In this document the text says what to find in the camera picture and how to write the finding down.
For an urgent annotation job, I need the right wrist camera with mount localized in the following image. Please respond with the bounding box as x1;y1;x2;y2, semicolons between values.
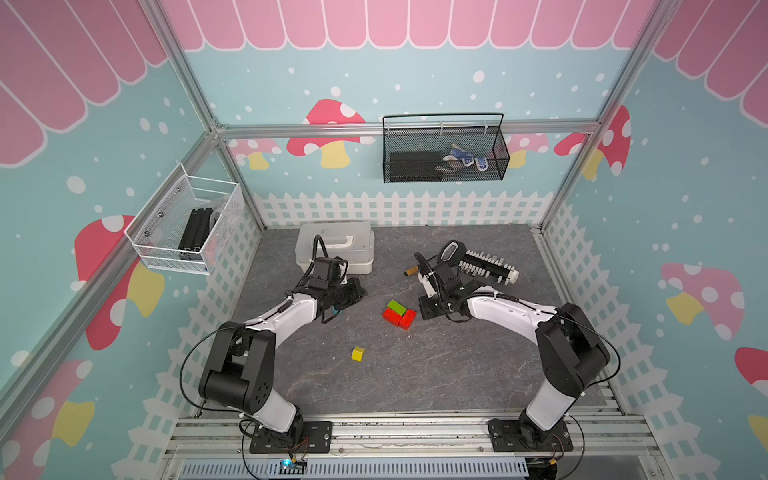
418;263;438;298

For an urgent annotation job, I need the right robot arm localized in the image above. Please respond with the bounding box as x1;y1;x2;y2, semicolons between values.
418;267;611;436

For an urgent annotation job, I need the red block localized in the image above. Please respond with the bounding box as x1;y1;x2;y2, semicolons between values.
382;308;402;326
398;309;417;331

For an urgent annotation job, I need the black box in white basket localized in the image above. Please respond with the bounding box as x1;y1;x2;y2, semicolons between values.
178;207;214;261

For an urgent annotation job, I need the blue white item in basket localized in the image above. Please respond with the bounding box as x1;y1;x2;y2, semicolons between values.
443;144;489;172

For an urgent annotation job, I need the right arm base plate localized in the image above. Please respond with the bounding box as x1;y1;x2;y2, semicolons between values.
486;418;574;454

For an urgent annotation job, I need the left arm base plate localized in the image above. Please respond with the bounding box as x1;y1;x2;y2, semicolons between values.
248;419;333;455

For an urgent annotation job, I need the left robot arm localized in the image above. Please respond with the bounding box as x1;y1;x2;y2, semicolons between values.
197;278;367;437

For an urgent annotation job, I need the yellow small block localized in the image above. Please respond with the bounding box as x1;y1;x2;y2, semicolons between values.
351;347;365;362

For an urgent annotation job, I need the black wire wall basket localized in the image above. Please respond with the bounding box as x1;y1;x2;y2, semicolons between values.
381;112;510;183

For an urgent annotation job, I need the green rectangular block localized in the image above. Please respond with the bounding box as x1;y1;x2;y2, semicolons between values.
387;300;408;317

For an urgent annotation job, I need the white plastic storage box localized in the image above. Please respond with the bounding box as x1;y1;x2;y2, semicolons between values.
295;221;375;275

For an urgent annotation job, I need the small green-lit circuit board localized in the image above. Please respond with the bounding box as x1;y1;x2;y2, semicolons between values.
278;458;308;476

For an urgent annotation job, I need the white wire wall basket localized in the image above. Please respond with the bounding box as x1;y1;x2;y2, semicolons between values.
125;164;244;275

